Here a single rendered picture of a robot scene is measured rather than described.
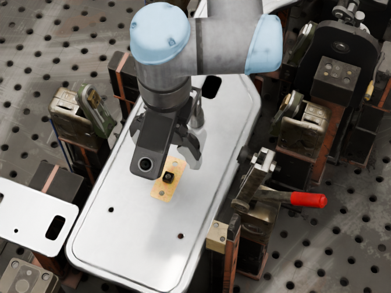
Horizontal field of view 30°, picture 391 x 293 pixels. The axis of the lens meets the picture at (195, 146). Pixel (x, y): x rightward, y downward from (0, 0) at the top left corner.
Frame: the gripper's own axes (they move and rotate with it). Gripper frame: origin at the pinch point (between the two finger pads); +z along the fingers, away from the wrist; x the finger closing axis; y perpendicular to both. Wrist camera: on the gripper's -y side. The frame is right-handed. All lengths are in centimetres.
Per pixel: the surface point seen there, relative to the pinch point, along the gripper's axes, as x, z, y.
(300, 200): -22.9, -4.8, -0.8
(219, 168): -7.4, 8.1, 5.3
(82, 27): 42, 37, 41
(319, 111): -20.5, 1.2, 18.6
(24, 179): 36, 38, 0
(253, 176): -15.5, -10.1, -2.0
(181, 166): -1.0, 7.8, 3.0
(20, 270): 14.5, 2.4, -25.4
